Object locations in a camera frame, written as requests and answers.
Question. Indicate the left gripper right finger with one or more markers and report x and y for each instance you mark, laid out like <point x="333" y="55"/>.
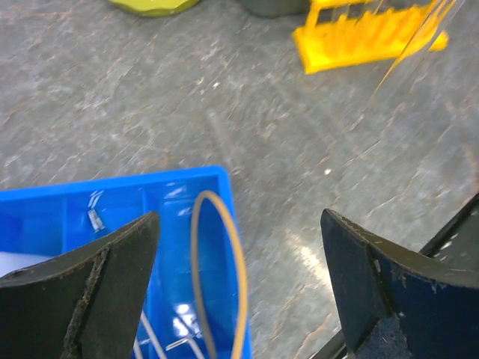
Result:
<point x="404" y="295"/>

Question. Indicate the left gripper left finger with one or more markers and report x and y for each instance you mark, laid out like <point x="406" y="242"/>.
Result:
<point x="85" y="303"/>

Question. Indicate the tan rubber tube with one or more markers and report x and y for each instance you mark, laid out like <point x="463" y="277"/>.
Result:
<point x="242" y="280"/>

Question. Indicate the glass test tube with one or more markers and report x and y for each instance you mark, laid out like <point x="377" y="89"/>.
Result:
<point x="434" y="22"/>

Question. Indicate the blue plastic compartment bin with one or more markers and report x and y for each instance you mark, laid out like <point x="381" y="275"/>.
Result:
<point x="40" y="223"/>

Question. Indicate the yellow test tube rack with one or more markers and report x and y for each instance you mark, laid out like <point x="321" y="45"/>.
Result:
<point x="340" y="34"/>

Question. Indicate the green dotted plate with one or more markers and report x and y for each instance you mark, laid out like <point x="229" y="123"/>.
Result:
<point x="155" y="8"/>

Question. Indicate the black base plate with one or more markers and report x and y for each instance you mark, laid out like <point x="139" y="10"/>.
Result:
<point x="449" y="232"/>

